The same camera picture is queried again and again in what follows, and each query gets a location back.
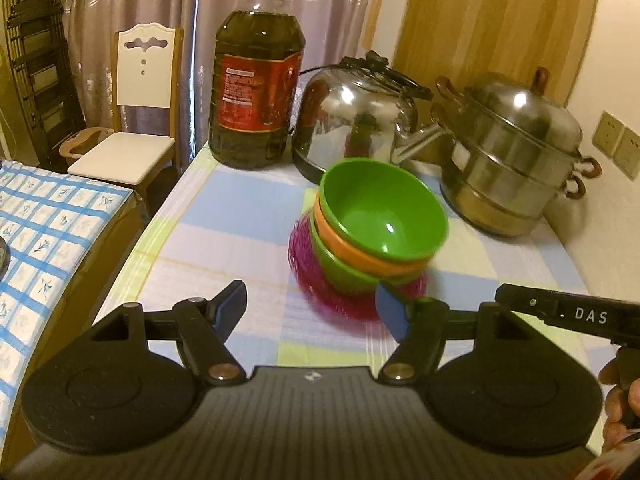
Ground orange plastic bowl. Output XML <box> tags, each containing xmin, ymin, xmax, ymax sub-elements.
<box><xmin>314</xmin><ymin>194</ymin><xmax>431</xmax><ymax>278</ymax></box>

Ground purple sheer curtain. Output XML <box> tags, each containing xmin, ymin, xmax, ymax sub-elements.
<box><xmin>61</xmin><ymin>0</ymin><xmax>368</xmax><ymax>165</ymax></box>

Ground wooden door panel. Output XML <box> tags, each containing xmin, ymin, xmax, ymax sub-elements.
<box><xmin>393</xmin><ymin>0</ymin><xmax>598</xmax><ymax>105</ymax></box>

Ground large cooking oil bottle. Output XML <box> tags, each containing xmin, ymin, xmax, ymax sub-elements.
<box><xmin>208</xmin><ymin>0</ymin><xmax>306</xmax><ymax>169</ymax></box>

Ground green plastic bottom bowl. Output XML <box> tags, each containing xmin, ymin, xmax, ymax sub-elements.
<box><xmin>308</xmin><ymin>212</ymin><xmax>424</xmax><ymax>295</ymax></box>

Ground checkered tablecloth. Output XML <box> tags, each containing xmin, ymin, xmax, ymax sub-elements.
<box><xmin>101</xmin><ymin>150</ymin><xmax>586</xmax><ymax>370</ymax></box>

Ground white wooden chair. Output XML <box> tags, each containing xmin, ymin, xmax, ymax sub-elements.
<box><xmin>60</xmin><ymin>23</ymin><xmax>183</xmax><ymax>203</ymax></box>

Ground dark folding rack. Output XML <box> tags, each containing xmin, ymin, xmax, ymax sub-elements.
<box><xmin>2</xmin><ymin>0</ymin><xmax>86</xmax><ymax>171</ymax></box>

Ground green plastic bowl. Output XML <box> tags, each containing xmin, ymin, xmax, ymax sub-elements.
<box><xmin>308</xmin><ymin>212</ymin><xmax>424</xmax><ymax>295</ymax></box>
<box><xmin>319</xmin><ymin>158</ymin><xmax>449</xmax><ymax>262</ymax></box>

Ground stainless steel steamer pot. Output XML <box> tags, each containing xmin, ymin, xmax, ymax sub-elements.
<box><xmin>432</xmin><ymin>67</ymin><xmax>602</xmax><ymax>237</ymax></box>

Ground beige wall socket plates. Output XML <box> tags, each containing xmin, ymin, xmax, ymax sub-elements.
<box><xmin>592</xmin><ymin>112</ymin><xmax>640</xmax><ymax>180</ymax></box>

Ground stainless steel kettle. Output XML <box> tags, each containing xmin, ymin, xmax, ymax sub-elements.
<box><xmin>291</xmin><ymin>50</ymin><xmax>445</xmax><ymax>184</ymax></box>

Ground green plastic top bowl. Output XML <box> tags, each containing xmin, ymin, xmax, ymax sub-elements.
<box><xmin>319</xmin><ymin>158</ymin><xmax>449</xmax><ymax>262</ymax></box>

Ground person's right hand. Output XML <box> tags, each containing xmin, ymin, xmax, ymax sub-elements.
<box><xmin>598</xmin><ymin>359</ymin><xmax>639</xmax><ymax>452</ymax></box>

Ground blue patterned cloth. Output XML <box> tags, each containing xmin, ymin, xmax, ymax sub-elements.
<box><xmin>1</xmin><ymin>160</ymin><xmax>138</xmax><ymax>437</ymax></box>

